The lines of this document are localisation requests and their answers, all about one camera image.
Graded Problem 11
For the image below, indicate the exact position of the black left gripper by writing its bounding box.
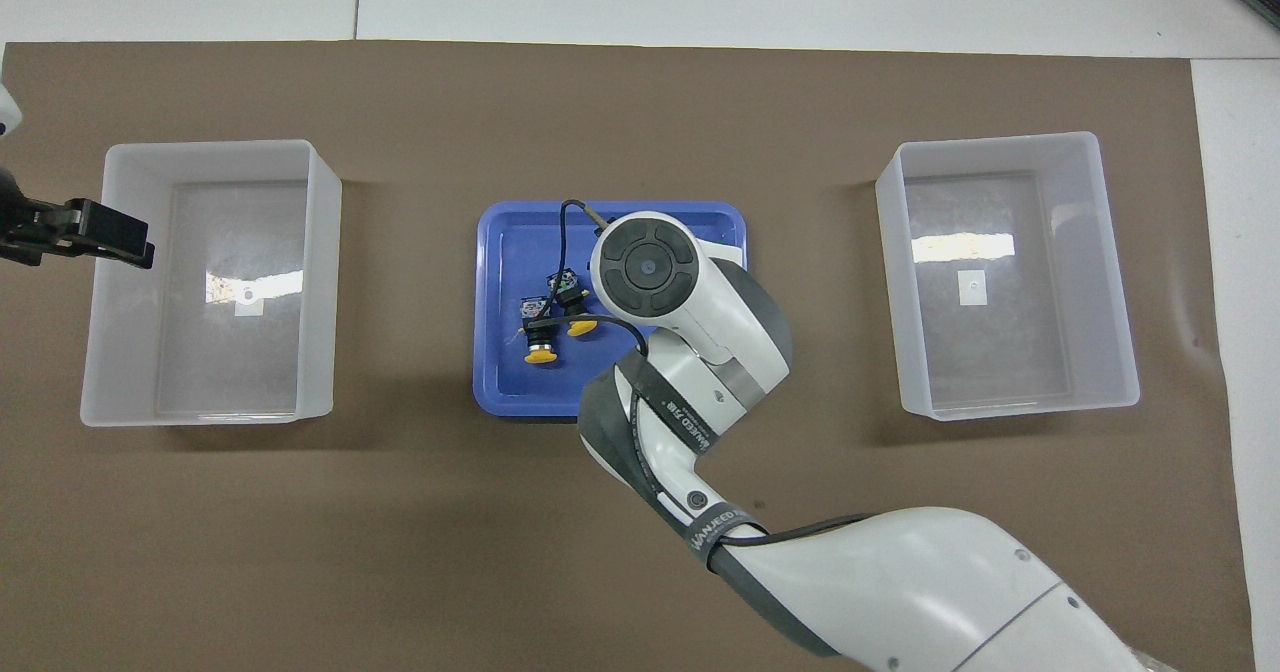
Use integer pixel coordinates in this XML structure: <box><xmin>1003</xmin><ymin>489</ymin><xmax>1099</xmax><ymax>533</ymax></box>
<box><xmin>0</xmin><ymin>174</ymin><xmax>156</xmax><ymax>270</ymax></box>

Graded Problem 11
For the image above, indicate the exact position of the yellow push button switch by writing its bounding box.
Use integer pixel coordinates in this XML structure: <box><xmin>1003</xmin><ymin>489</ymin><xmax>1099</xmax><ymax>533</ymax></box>
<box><xmin>518</xmin><ymin>295</ymin><xmax>561</xmax><ymax>366</ymax></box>
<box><xmin>546</xmin><ymin>268</ymin><xmax>599</xmax><ymax>338</ymax></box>

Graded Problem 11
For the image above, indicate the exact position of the translucent white plastic box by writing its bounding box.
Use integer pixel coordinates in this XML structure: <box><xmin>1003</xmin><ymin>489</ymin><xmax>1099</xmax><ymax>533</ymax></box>
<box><xmin>80</xmin><ymin>139</ymin><xmax>343</xmax><ymax>428</ymax></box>
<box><xmin>875</xmin><ymin>131</ymin><xmax>1141</xmax><ymax>423</ymax></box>

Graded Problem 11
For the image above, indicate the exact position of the brown paper table mat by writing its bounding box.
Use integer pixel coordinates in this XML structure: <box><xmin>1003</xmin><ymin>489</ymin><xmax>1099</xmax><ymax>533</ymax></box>
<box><xmin>0</xmin><ymin>40</ymin><xmax>1256</xmax><ymax>672</ymax></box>

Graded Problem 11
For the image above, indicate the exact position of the blue plastic tray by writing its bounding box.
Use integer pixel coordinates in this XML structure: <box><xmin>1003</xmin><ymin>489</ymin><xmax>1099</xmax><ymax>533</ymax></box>
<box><xmin>473</xmin><ymin>201</ymin><xmax>751</xmax><ymax>420</ymax></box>

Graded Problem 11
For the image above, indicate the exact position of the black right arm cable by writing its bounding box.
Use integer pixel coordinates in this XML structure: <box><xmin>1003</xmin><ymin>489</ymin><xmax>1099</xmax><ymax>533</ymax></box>
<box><xmin>525</xmin><ymin>199</ymin><xmax>871</xmax><ymax>553</ymax></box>

